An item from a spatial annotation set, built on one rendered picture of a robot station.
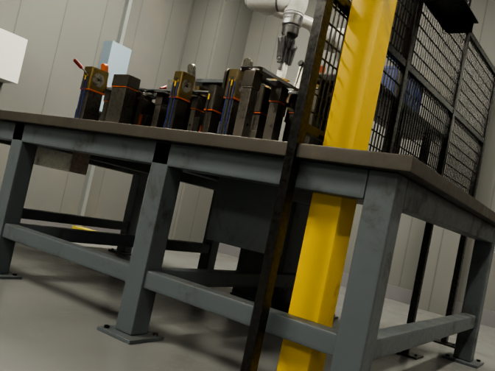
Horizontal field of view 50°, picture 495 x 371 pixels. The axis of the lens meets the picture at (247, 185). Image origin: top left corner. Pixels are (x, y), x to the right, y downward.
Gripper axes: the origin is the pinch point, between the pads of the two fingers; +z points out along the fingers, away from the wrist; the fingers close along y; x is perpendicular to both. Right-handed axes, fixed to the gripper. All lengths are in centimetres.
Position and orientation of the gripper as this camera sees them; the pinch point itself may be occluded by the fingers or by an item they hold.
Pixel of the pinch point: (281, 71)
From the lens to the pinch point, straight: 238.1
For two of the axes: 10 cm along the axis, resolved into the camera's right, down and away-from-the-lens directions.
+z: -2.0, 9.8, -0.5
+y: -5.8, -1.6, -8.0
